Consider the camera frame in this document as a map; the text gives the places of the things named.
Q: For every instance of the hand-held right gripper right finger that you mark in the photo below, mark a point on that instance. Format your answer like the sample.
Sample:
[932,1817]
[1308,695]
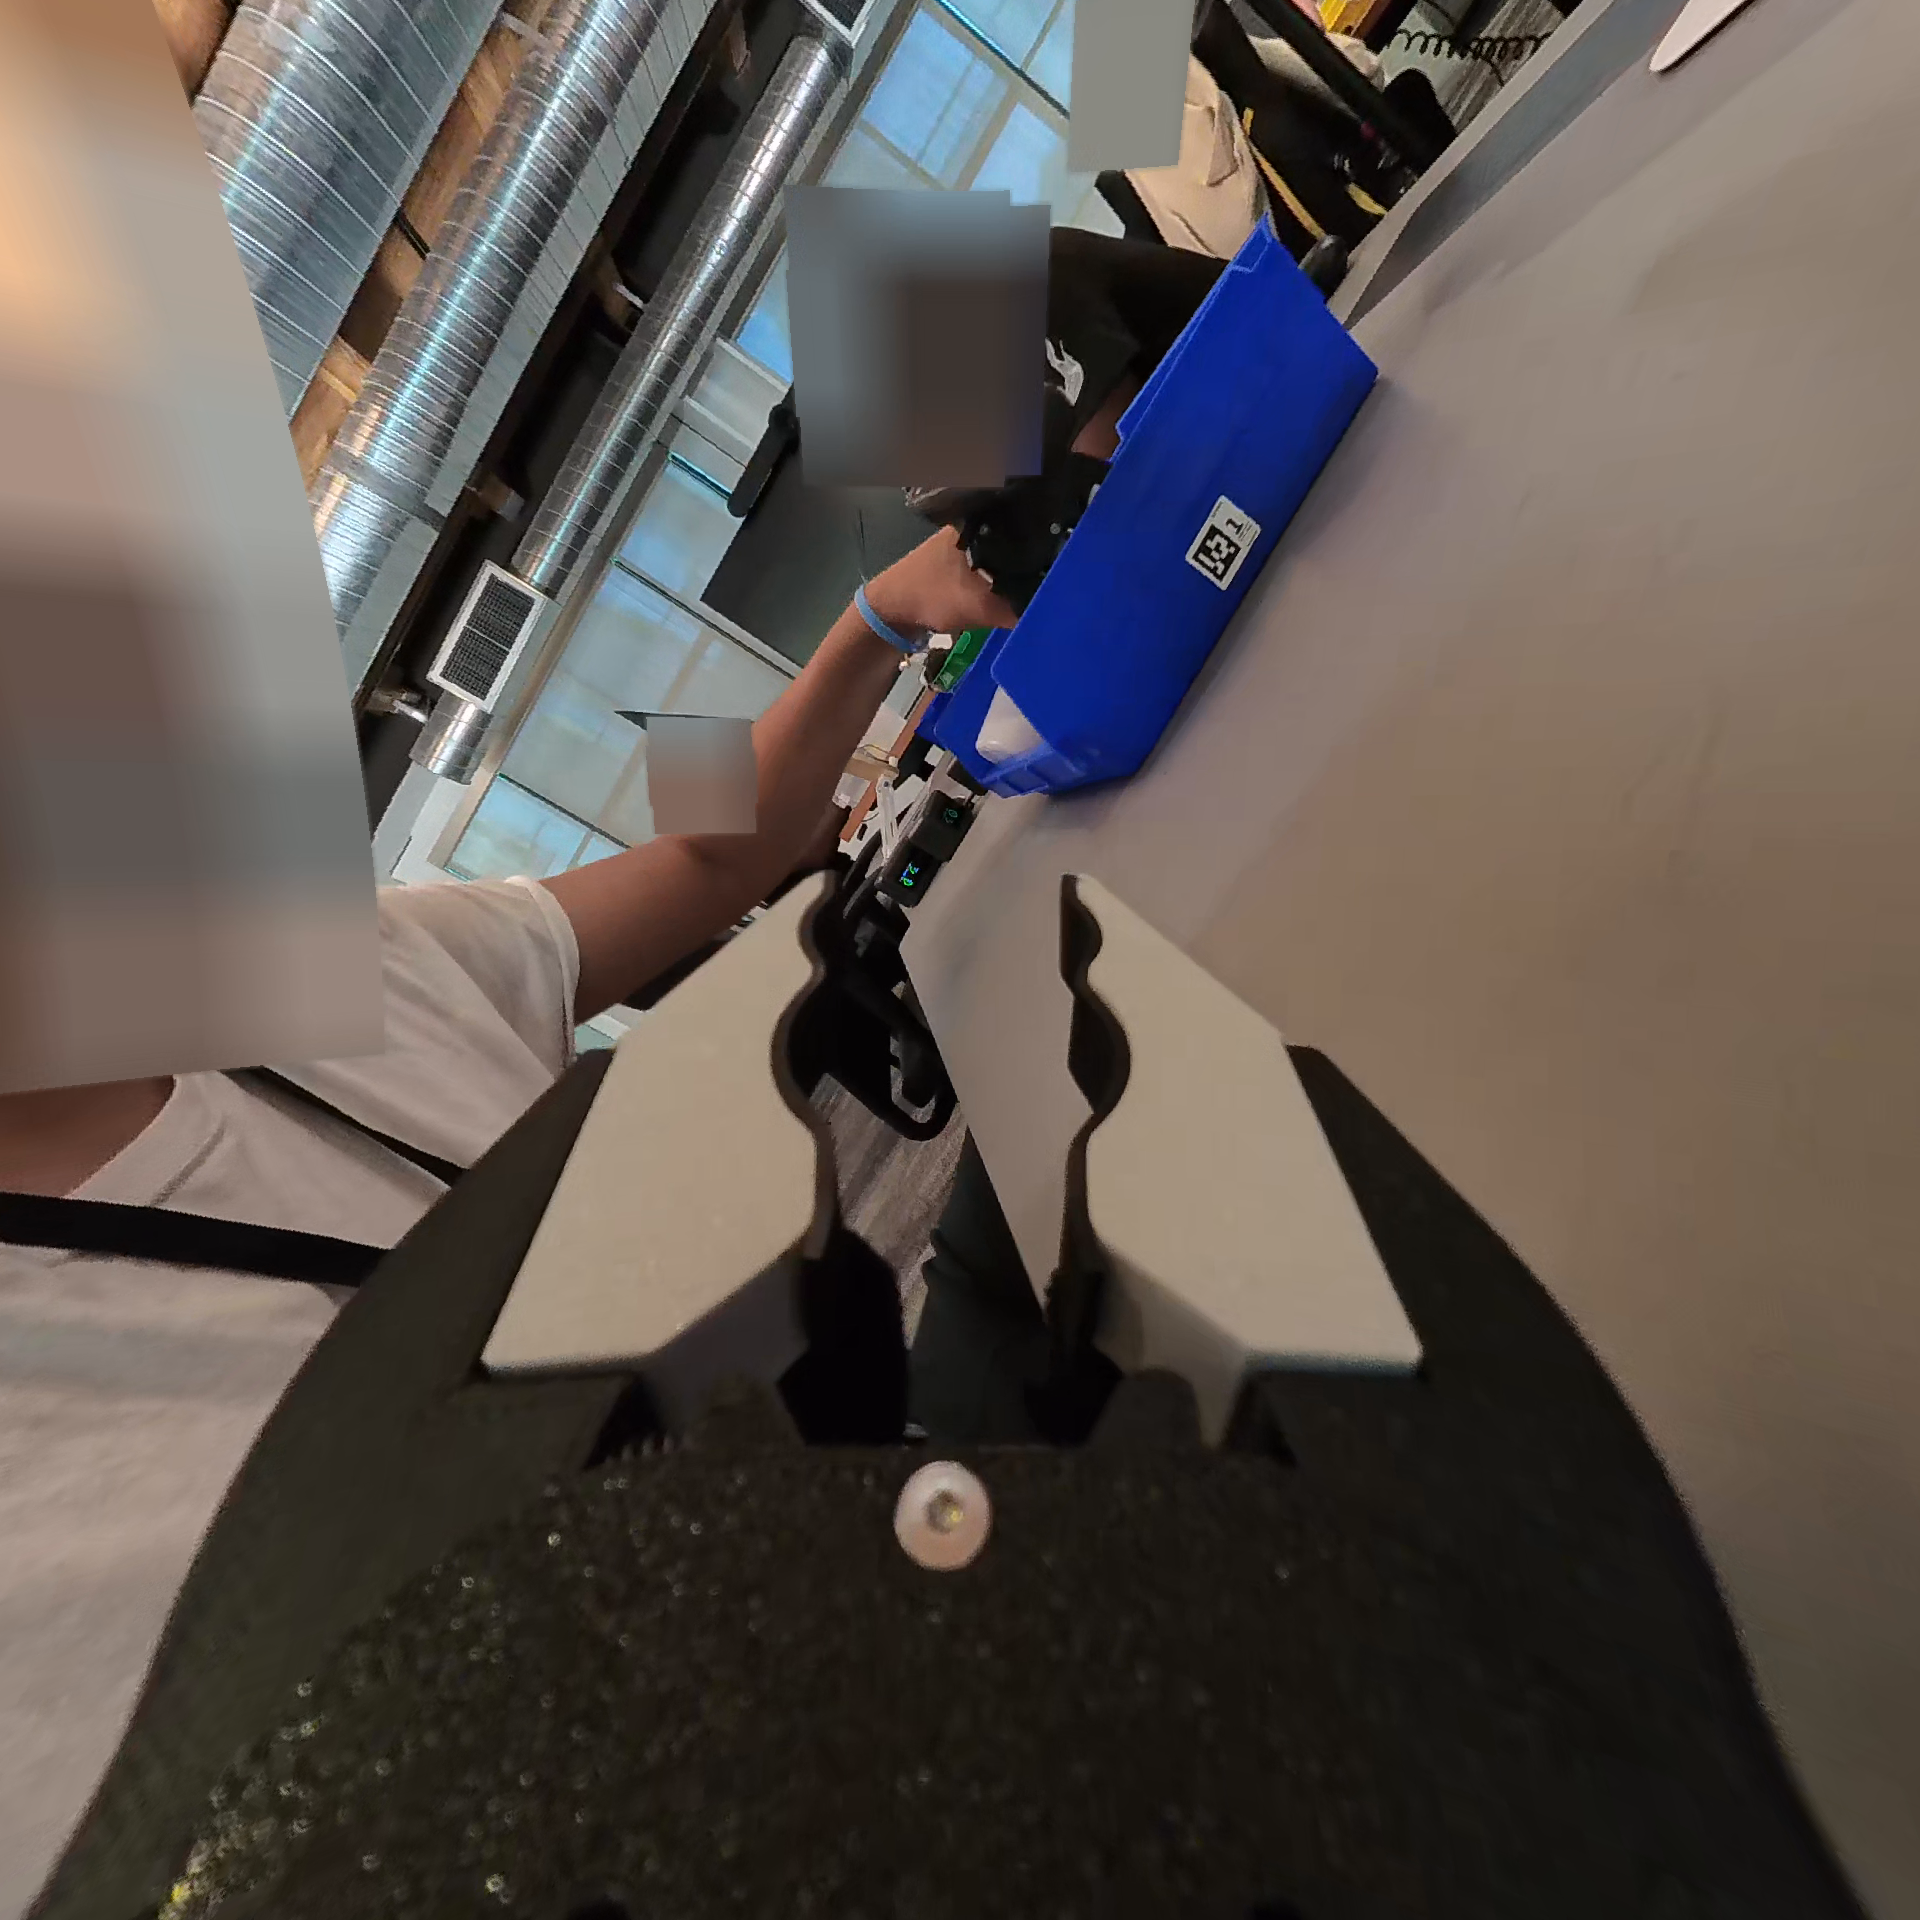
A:
[1247,1204]

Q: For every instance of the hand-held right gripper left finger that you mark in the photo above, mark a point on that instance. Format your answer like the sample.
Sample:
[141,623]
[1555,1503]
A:
[661,1204]

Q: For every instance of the labelled blue plastic bin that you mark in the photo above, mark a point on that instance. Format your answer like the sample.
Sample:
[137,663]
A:
[1143,597]

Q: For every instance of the person's left forearm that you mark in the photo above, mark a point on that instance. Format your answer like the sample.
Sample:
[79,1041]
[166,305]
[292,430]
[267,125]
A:
[643,916]

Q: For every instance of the person's left hand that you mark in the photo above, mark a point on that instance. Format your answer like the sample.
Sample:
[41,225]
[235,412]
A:
[952,591]

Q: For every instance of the white cylinder roll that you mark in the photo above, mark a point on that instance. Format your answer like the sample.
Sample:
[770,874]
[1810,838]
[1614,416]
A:
[1007,741]

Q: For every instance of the black power bank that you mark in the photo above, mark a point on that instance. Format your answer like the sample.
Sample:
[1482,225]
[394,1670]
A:
[912,877]
[947,829]

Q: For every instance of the beige jacket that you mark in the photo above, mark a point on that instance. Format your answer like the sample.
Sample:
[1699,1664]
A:
[1203,164]

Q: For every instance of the white vent grille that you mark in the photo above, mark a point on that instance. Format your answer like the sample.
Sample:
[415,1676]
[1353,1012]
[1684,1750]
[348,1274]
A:
[488,633]

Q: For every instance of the silver ventilation duct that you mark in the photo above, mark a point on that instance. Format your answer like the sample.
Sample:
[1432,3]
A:
[501,300]
[381,164]
[681,356]

